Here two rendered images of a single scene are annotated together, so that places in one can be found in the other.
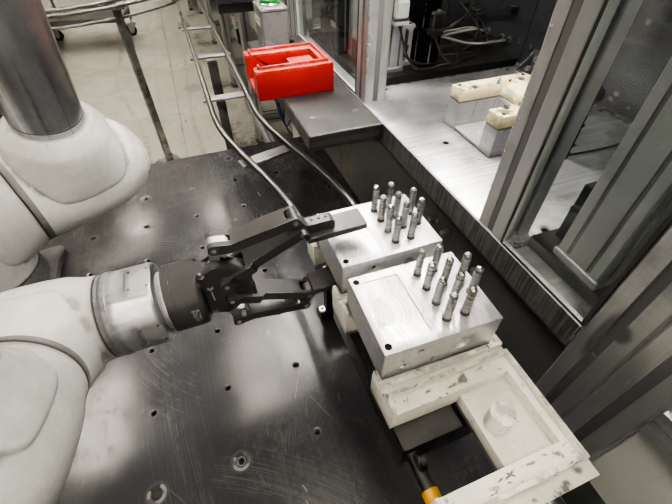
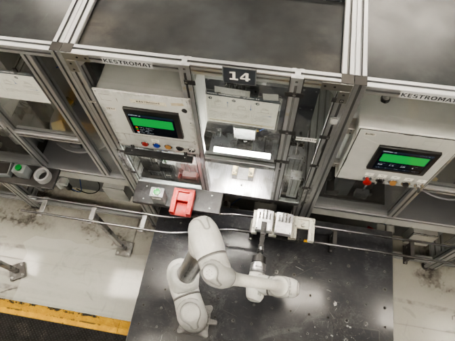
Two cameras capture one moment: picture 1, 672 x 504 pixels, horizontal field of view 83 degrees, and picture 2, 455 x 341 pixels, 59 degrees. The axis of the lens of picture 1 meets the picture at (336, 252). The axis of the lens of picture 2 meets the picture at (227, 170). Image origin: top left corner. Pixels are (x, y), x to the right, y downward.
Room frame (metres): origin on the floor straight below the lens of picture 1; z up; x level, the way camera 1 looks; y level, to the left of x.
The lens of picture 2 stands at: (0.07, 0.72, 3.16)
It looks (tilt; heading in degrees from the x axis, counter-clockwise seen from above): 63 degrees down; 303
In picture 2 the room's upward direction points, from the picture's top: 3 degrees counter-clockwise
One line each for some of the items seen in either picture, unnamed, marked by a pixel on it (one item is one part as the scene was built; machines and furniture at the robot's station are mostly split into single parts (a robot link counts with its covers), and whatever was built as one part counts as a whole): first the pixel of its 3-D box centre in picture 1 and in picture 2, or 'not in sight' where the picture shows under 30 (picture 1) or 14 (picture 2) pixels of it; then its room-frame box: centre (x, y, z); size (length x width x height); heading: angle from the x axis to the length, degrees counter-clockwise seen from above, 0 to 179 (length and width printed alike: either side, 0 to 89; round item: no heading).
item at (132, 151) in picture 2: not in sight; (158, 153); (0.93, 0.05, 1.37); 0.36 x 0.04 x 0.04; 21
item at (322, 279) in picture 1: (335, 275); not in sight; (0.32, 0.00, 0.86); 0.07 x 0.03 x 0.01; 111
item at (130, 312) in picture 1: (142, 306); (258, 267); (0.24, 0.21, 0.90); 0.09 x 0.06 x 0.09; 21
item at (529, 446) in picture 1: (411, 343); (282, 227); (0.23, -0.09, 0.84); 0.36 x 0.14 x 0.10; 21
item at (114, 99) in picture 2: not in sight; (156, 105); (0.97, -0.07, 1.60); 0.42 x 0.29 x 0.46; 21
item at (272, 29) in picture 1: (276, 31); (158, 194); (0.95, 0.14, 0.97); 0.08 x 0.08 x 0.12; 21
